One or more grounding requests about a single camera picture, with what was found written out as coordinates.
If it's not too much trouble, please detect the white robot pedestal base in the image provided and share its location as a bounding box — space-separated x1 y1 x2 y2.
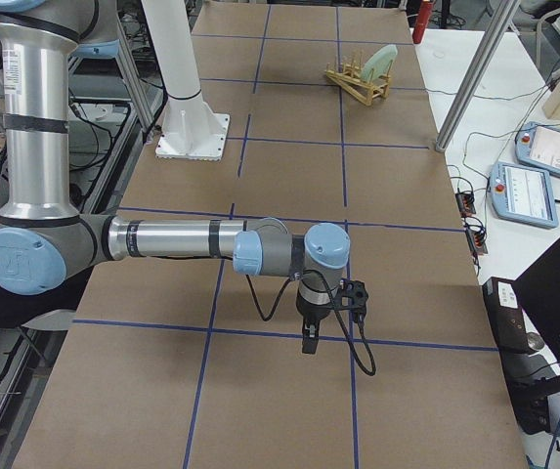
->
142 0 230 161

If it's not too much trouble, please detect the black computer box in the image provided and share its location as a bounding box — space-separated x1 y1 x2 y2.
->
482 277 545 355

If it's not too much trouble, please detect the red bottle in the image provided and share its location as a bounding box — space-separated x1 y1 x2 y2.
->
412 0 434 45

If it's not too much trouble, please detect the near teach pendant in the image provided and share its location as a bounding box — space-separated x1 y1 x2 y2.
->
489 161 559 229

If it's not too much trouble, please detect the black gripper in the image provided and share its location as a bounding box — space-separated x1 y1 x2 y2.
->
296 270 337 355

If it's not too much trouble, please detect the aluminium frame post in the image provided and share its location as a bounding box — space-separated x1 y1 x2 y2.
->
435 0 520 152

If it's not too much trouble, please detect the far orange connector block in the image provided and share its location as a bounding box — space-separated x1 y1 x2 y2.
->
454 191 476 218

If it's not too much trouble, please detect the near orange connector block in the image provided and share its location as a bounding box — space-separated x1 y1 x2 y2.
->
464 224 488 256

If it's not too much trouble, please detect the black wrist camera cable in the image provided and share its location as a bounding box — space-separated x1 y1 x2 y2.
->
245 270 377 377

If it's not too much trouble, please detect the far teach pendant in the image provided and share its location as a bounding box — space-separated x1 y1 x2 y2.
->
515 121 560 178

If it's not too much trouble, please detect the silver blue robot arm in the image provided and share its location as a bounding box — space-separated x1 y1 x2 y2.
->
0 1 350 354

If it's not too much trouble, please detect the orange connector block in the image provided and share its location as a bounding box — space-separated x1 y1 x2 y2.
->
454 191 476 218
464 224 488 256

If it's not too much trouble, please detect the light green plate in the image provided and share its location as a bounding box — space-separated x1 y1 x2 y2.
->
360 44 398 82

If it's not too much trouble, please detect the wooden dish rack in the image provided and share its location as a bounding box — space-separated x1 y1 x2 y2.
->
324 51 392 107

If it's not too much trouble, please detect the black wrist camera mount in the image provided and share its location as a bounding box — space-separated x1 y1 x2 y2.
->
334 278 368 316

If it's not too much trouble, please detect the teach pendant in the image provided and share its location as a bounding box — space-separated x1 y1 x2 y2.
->
489 161 559 229
515 121 560 178

